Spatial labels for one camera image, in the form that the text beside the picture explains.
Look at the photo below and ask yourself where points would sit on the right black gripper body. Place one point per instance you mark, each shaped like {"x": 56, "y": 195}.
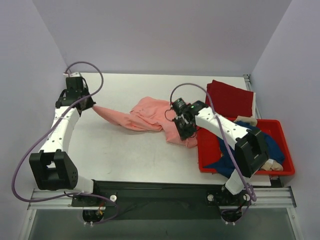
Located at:
{"x": 186, "y": 130}

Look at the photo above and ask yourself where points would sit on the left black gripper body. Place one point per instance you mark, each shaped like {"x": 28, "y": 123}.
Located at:
{"x": 85, "y": 103}

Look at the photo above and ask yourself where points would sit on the pink t shirt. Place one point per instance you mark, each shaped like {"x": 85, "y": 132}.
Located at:
{"x": 151, "y": 115}

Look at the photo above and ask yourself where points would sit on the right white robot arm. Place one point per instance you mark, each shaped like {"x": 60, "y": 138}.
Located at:
{"x": 246, "y": 147}

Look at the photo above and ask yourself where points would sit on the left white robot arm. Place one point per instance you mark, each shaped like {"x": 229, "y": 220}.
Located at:
{"x": 52, "y": 167}

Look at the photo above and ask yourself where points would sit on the red plastic bin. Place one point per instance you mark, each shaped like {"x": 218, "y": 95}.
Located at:
{"x": 246, "y": 147}

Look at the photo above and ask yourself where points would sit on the folded dark red t shirt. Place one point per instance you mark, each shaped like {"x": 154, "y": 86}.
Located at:
{"x": 230, "y": 101}

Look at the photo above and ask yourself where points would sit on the blue printed t shirt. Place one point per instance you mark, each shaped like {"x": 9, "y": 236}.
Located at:
{"x": 250, "y": 152}

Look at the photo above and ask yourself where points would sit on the beige t shirt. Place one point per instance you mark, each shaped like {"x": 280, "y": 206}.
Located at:
{"x": 276, "y": 156}

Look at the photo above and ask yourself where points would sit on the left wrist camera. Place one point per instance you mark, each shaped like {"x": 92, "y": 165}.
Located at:
{"x": 75, "y": 75}

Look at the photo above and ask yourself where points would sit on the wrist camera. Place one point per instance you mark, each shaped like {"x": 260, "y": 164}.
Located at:
{"x": 75, "y": 75}
{"x": 178, "y": 105}

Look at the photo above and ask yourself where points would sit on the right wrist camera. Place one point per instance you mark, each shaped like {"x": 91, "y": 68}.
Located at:
{"x": 178, "y": 105}

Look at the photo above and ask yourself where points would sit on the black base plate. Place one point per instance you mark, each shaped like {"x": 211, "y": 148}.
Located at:
{"x": 173, "y": 211}

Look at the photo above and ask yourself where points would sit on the aluminium frame rail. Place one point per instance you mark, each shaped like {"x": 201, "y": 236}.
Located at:
{"x": 266, "y": 198}

